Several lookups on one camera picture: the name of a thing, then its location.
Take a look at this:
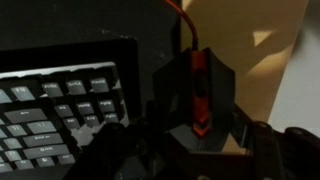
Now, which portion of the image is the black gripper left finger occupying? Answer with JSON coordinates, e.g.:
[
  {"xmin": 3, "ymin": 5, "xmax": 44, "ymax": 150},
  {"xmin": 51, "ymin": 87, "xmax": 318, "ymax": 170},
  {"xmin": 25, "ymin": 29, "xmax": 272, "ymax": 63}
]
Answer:
[{"xmin": 63, "ymin": 121, "xmax": 168, "ymax": 180}]

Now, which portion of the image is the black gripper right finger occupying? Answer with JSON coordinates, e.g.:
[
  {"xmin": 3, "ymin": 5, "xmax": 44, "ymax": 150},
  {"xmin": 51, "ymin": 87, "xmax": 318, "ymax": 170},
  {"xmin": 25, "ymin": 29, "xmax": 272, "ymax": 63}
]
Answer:
[{"xmin": 231, "ymin": 104, "xmax": 320, "ymax": 180}]

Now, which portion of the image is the black mouse with red stripe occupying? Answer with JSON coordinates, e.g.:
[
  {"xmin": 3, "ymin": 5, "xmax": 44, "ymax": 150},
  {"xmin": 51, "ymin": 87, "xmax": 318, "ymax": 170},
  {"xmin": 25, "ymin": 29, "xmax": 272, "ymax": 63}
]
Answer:
[{"xmin": 152, "ymin": 46, "xmax": 236, "ymax": 154}]

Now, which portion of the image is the black desk mat white logo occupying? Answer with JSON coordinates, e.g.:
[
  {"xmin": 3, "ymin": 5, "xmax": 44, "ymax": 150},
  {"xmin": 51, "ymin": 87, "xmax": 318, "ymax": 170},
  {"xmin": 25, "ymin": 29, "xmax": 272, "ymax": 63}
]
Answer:
[{"xmin": 0, "ymin": 0, "xmax": 184, "ymax": 180}]

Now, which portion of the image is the grey mechanical keyboard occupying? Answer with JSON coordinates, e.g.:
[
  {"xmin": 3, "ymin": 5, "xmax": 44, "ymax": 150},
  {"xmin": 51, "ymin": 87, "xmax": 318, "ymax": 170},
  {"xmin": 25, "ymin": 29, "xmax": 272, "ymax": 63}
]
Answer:
[{"xmin": 0, "ymin": 61, "xmax": 129, "ymax": 174}]

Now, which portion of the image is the red-brown mouse cable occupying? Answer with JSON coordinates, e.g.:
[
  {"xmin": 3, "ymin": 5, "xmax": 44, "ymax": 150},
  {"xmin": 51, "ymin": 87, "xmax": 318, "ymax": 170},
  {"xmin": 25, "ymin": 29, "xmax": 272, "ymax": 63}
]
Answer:
[{"xmin": 164, "ymin": 0, "xmax": 201, "ymax": 51}]

